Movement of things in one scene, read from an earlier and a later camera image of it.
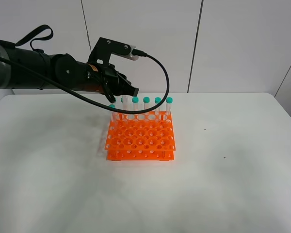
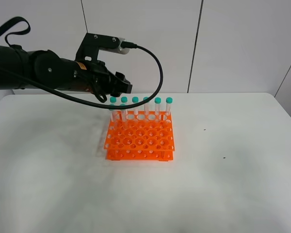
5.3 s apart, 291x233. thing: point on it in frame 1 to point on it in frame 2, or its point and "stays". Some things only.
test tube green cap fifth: [157, 100] stays
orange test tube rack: [148, 136] stays
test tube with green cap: [114, 115] to [123, 116]
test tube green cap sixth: [169, 101] stays
